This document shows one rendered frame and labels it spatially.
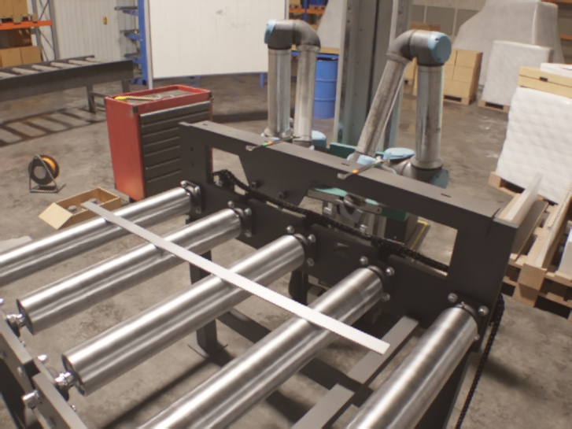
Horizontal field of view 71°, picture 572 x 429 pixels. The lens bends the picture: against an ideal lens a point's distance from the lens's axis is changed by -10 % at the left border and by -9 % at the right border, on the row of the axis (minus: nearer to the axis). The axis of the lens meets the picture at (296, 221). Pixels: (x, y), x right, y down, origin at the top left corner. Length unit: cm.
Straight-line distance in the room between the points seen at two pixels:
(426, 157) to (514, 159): 280
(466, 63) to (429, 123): 751
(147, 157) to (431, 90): 225
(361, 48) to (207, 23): 380
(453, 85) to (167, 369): 826
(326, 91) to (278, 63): 470
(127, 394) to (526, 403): 190
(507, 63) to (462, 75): 91
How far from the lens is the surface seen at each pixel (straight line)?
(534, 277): 295
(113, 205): 355
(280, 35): 211
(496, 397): 236
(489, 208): 121
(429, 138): 197
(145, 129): 340
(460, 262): 125
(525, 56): 928
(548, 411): 242
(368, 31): 233
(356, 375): 117
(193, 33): 590
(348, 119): 237
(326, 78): 679
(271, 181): 154
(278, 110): 223
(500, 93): 942
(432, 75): 188
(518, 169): 472
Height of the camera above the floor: 162
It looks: 27 degrees down
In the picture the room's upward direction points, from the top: 3 degrees clockwise
